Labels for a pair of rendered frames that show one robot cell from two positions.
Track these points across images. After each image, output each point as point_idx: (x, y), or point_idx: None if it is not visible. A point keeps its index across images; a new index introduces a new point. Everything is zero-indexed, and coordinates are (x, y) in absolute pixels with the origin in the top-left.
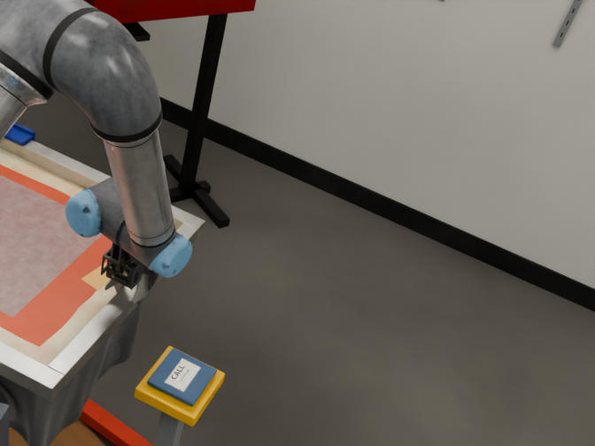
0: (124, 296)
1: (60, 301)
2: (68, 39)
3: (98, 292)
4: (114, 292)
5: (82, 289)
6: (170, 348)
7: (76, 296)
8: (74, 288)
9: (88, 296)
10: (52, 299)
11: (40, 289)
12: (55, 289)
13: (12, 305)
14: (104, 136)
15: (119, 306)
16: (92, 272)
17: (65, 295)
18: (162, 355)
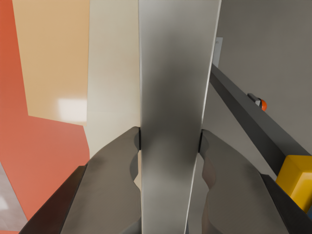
0: (165, 169)
1: (54, 182)
2: None
3: (91, 129)
4: (120, 110)
5: (59, 140)
6: (307, 178)
7: (64, 159)
8: (43, 144)
9: (81, 149)
10: (41, 185)
11: (4, 178)
12: (22, 165)
13: (11, 218)
14: None
15: (175, 200)
16: (28, 81)
17: (46, 167)
18: (293, 195)
